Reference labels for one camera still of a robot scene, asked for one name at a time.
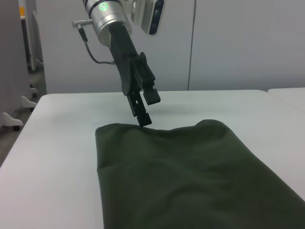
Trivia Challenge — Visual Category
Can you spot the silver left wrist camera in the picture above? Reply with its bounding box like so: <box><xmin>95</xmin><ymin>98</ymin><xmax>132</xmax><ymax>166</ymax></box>
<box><xmin>130</xmin><ymin>0</ymin><xmax>165</xmax><ymax>36</ymax></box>

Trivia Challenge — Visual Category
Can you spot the white furniture foot with caster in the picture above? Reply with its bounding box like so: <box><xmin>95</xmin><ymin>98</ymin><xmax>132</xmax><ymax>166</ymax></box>
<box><xmin>1</xmin><ymin>112</ymin><xmax>24</xmax><ymax>131</ymax></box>
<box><xmin>29</xmin><ymin>80</ymin><xmax>39</xmax><ymax>98</ymax></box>
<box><xmin>20</xmin><ymin>95</ymin><xmax>38</xmax><ymax>112</ymax></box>

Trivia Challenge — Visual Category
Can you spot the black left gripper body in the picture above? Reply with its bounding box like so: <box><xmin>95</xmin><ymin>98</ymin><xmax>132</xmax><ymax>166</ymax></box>
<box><xmin>108</xmin><ymin>22</ymin><xmax>157</xmax><ymax>96</ymax></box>

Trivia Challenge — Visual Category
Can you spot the dark left arm cable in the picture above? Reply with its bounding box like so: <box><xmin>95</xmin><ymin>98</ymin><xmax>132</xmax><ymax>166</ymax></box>
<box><xmin>79</xmin><ymin>26</ymin><xmax>117</xmax><ymax>65</ymax></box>

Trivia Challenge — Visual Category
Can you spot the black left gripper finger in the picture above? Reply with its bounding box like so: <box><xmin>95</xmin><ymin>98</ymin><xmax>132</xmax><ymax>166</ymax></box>
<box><xmin>126</xmin><ymin>88</ymin><xmax>153</xmax><ymax>127</ymax></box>
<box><xmin>140</xmin><ymin>80</ymin><xmax>161</xmax><ymax>106</ymax></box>

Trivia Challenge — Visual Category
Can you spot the silver left arm cable plug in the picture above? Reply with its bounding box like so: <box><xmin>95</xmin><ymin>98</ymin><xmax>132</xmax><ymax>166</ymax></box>
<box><xmin>71</xmin><ymin>19</ymin><xmax>93</xmax><ymax>28</ymax></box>

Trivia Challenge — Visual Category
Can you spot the dark green t-shirt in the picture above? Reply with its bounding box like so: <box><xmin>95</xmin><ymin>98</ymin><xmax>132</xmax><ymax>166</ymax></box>
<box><xmin>94</xmin><ymin>119</ymin><xmax>305</xmax><ymax>229</ymax></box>

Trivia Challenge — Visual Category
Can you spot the white partition panel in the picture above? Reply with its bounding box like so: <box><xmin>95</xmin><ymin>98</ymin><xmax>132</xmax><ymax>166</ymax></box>
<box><xmin>17</xmin><ymin>0</ymin><xmax>48</xmax><ymax>95</ymax></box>

